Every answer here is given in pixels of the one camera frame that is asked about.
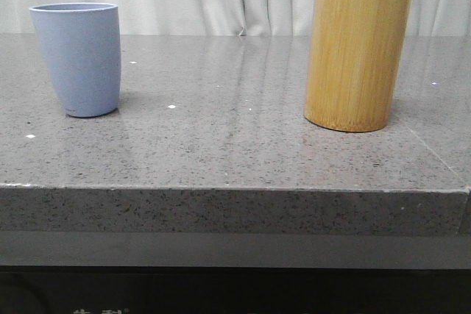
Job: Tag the blue plastic cup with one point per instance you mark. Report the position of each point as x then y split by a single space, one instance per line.
80 43

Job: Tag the bamboo chopstick holder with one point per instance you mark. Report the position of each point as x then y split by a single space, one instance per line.
353 62

